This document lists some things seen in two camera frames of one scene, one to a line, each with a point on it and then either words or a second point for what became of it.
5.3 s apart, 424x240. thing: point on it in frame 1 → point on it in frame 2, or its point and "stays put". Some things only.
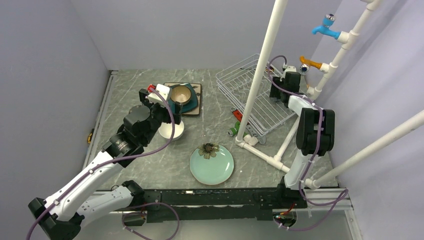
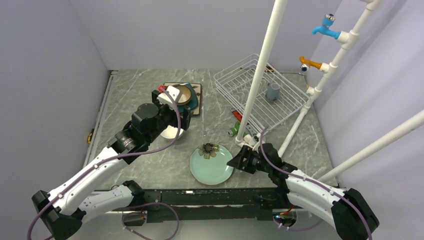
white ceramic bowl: [165, 130] stays put
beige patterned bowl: [180, 94] stays put
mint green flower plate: [211, 164] stays put
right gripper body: [276, 92] → [256, 162]
